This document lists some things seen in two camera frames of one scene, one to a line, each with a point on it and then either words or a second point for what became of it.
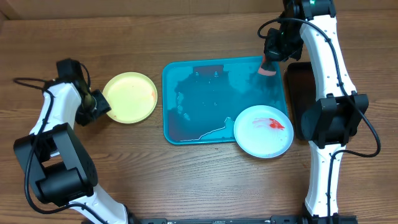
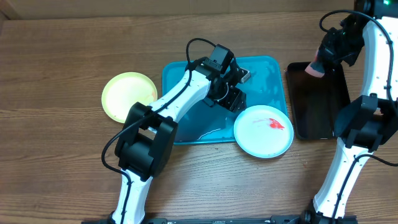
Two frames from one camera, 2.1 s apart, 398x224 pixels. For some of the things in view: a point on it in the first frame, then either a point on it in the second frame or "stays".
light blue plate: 263,131 stays
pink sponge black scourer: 268,68 to 316,68
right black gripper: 273,51 to 328,50
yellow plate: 132,96 stays
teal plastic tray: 204,96 stays
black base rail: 219,219 stays
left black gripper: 104,107 to 234,102
